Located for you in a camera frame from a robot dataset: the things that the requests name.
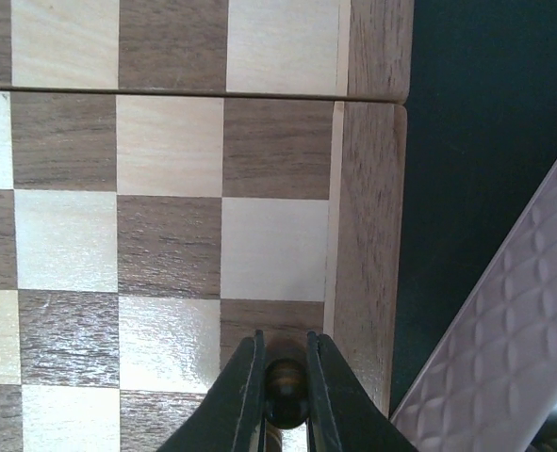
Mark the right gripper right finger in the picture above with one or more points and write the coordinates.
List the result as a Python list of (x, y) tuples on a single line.
[(342, 417)]

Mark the pink metal tin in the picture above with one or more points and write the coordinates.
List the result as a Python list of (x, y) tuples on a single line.
[(491, 382)]

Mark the dark chess pawn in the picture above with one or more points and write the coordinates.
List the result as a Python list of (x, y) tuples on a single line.
[(285, 390)]

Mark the wooden chess board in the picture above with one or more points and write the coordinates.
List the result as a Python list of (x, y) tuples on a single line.
[(175, 175)]

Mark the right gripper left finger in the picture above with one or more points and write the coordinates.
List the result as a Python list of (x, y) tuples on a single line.
[(230, 418)]

